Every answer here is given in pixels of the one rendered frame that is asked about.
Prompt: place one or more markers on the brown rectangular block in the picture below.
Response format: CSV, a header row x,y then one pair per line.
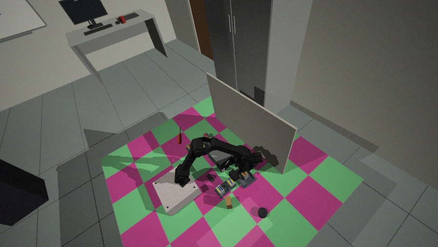
x,y
228,202

